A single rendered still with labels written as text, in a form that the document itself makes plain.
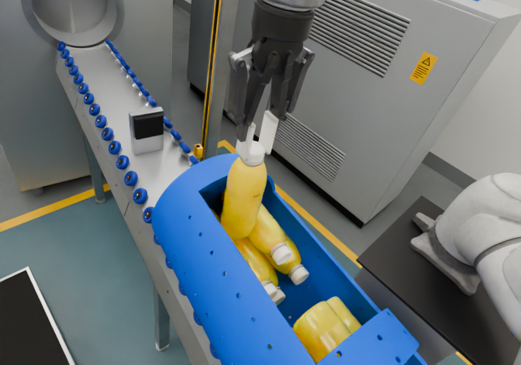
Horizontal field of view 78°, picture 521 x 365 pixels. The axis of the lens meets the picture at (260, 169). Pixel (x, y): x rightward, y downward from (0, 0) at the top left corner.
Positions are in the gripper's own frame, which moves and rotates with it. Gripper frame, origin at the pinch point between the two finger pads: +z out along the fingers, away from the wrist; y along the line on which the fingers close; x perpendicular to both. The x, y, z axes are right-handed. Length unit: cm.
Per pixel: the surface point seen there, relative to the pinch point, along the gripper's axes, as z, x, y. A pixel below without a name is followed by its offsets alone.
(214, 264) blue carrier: 17.8, 8.4, 10.4
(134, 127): 31, -51, 4
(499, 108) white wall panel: 61, -31, -263
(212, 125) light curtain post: 48, -65, -32
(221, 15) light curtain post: 4, -65, -30
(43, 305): 120, -60, 46
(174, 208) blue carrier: 18.4, -5.9, 11.0
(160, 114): 28, -51, -4
